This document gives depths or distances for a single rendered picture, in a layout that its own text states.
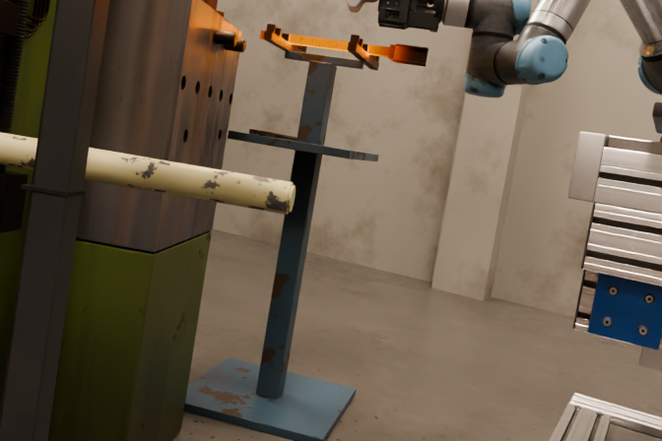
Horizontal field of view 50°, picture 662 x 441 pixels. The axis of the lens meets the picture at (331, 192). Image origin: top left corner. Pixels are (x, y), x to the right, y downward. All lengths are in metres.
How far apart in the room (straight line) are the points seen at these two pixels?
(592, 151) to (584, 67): 3.11
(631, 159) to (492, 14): 0.45
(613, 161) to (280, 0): 3.98
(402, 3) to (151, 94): 0.47
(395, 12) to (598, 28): 2.85
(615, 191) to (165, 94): 0.72
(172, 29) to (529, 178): 3.06
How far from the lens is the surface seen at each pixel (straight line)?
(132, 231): 1.26
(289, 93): 4.65
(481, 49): 1.31
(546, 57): 1.19
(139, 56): 1.25
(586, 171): 0.99
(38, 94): 1.23
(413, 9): 1.34
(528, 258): 4.08
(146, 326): 1.29
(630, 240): 0.98
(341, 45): 1.84
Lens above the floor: 0.70
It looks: 4 degrees down
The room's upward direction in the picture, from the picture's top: 9 degrees clockwise
